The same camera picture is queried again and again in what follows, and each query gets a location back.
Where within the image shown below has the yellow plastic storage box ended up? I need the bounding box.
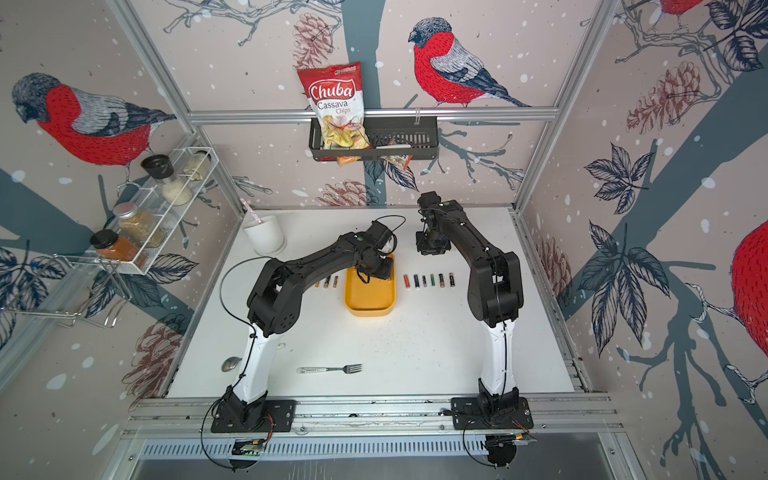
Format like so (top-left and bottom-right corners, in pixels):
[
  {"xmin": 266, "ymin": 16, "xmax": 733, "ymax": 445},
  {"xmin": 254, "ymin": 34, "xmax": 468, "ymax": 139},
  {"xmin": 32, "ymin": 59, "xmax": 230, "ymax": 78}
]
[{"xmin": 344, "ymin": 255, "xmax": 396, "ymax": 318}]

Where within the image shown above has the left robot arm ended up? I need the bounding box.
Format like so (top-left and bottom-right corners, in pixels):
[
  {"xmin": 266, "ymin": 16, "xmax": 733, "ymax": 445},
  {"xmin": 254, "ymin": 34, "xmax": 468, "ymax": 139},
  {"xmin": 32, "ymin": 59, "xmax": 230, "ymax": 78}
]
[{"xmin": 224, "ymin": 220, "xmax": 397, "ymax": 416}]

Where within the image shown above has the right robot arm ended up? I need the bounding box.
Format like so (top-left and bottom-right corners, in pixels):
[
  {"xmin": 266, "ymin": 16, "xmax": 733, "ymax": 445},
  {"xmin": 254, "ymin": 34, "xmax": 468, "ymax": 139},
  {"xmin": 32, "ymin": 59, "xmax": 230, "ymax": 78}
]
[{"xmin": 415, "ymin": 191, "xmax": 524, "ymax": 417}]

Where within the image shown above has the white ceramic cup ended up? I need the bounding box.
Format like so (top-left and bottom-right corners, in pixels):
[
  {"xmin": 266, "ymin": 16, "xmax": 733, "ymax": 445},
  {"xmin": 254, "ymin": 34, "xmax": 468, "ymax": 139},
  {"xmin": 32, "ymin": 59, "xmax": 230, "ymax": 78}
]
[{"xmin": 241, "ymin": 215, "xmax": 286, "ymax": 256}]

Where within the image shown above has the metal fork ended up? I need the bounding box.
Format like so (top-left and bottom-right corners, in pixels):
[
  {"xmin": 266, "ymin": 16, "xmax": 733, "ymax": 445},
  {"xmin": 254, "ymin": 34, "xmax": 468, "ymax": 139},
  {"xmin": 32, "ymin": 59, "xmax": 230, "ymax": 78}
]
[{"xmin": 297, "ymin": 364, "xmax": 362, "ymax": 375}]

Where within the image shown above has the red Chuba cassava chips bag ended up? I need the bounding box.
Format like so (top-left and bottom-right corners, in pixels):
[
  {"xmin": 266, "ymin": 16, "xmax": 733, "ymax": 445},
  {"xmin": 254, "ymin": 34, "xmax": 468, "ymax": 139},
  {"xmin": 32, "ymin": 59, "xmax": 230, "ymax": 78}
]
[{"xmin": 297, "ymin": 62, "xmax": 370, "ymax": 150}]

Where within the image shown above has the metal spoon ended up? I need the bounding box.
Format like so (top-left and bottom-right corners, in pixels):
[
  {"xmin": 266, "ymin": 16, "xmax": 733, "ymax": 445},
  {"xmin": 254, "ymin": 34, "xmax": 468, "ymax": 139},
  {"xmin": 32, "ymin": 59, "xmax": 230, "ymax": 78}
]
[{"xmin": 221, "ymin": 342, "xmax": 287, "ymax": 373}]

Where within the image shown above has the pale spice jar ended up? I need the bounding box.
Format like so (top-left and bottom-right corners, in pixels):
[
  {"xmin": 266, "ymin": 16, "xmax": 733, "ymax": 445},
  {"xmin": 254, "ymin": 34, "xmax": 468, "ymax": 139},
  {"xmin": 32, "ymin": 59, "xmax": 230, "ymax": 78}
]
[{"xmin": 182, "ymin": 150, "xmax": 211, "ymax": 182}]

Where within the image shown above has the black lid spice jar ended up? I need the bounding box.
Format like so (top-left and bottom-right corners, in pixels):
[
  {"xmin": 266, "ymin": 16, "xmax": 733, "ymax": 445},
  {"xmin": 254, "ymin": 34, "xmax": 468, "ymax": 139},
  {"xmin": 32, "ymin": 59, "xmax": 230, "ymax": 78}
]
[{"xmin": 141, "ymin": 154, "xmax": 193, "ymax": 206}]

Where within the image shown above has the silver lid spice jar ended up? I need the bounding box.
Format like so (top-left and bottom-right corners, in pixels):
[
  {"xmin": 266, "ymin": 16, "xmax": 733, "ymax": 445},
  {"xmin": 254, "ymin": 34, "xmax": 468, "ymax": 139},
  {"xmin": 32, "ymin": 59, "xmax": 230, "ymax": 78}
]
[{"xmin": 113, "ymin": 202, "xmax": 166, "ymax": 248}]

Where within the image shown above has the orange spice jar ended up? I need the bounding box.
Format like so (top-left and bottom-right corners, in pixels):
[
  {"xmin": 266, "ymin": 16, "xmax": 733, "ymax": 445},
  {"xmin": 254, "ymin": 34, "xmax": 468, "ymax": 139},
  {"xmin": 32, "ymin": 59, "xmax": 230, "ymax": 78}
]
[{"xmin": 90, "ymin": 229, "xmax": 146, "ymax": 265}]

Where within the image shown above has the black wall basket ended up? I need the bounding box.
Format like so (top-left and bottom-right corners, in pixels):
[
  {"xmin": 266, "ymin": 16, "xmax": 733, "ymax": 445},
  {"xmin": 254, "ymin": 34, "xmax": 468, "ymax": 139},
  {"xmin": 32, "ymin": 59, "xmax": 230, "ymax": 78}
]
[{"xmin": 308, "ymin": 116, "xmax": 439, "ymax": 162}]

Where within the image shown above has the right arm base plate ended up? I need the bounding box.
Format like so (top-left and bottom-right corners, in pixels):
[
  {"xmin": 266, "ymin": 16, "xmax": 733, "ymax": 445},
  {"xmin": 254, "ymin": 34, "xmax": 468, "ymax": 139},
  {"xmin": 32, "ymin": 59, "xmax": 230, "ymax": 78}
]
[{"xmin": 450, "ymin": 397, "xmax": 534, "ymax": 430}]

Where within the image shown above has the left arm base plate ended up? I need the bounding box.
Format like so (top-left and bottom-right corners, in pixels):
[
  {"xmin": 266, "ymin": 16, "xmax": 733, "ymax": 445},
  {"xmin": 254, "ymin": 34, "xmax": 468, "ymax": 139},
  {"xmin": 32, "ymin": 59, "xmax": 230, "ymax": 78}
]
[{"xmin": 210, "ymin": 396, "xmax": 296, "ymax": 433}]

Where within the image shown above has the white wire spice rack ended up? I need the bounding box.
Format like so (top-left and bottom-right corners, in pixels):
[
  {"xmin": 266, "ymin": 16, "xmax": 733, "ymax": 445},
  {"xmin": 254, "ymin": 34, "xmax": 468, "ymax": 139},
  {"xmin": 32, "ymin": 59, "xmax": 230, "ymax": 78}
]
[{"xmin": 108, "ymin": 146, "xmax": 219, "ymax": 275}]

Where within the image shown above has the wire hanger rack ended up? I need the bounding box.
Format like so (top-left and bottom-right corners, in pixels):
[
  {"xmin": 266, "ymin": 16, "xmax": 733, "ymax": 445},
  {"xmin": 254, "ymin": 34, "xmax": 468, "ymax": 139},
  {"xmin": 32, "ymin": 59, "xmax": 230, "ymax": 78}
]
[{"xmin": 1, "ymin": 249, "xmax": 132, "ymax": 339}]

